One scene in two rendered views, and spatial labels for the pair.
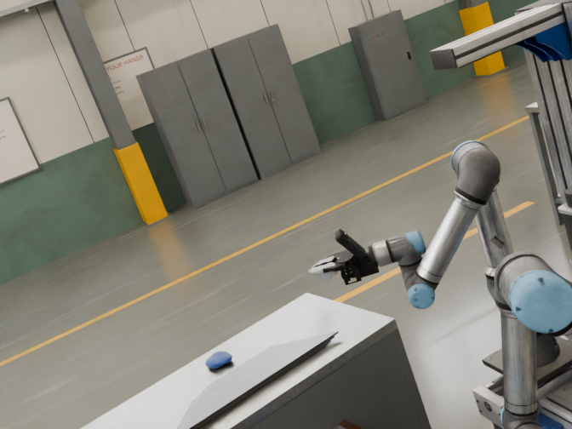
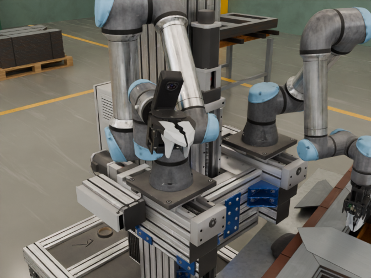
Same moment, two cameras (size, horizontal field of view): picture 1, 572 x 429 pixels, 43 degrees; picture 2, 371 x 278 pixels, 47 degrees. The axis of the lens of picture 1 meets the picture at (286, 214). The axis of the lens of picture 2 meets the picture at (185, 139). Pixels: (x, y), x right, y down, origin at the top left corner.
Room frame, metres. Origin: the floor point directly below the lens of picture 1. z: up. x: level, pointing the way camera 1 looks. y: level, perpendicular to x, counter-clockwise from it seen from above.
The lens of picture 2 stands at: (2.46, 0.62, 1.78)
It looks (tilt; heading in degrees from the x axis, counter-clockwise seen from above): 24 degrees down; 244
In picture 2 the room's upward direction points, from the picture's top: straight up
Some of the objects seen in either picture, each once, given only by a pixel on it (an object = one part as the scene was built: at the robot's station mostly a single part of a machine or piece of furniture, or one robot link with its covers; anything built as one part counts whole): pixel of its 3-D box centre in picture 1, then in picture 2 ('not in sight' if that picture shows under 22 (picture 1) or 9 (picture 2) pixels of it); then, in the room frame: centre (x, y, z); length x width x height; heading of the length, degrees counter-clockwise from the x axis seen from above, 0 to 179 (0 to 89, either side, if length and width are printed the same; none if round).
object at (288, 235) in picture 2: not in sight; (287, 245); (1.49, -0.43, 0.70); 0.20 x 0.10 x 0.03; 19
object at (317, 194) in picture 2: not in sight; (323, 196); (1.12, -0.64, 0.70); 0.39 x 0.12 x 0.04; 27
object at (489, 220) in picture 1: (492, 226); (126, 78); (2.07, -0.57, 1.41); 0.15 x 0.12 x 0.55; 172
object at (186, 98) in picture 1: (198, 129); not in sight; (10.23, 0.74, 0.98); 1.00 x 0.48 x 1.95; 107
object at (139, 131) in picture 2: (415, 277); (154, 135); (2.09, -0.31, 1.34); 0.11 x 0.08 x 0.11; 172
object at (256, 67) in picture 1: (265, 102); not in sight; (10.54, -0.26, 0.98); 1.00 x 0.48 x 1.95; 107
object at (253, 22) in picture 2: not in sight; (215, 59); (-0.24, -3.99, 0.46); 1.66 x 0.84 x 0.91; 19
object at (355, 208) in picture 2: not in sight; (358, 197); (1.38, -0.24, 0.99); 0.09 x 0.08 x 0.12; 27
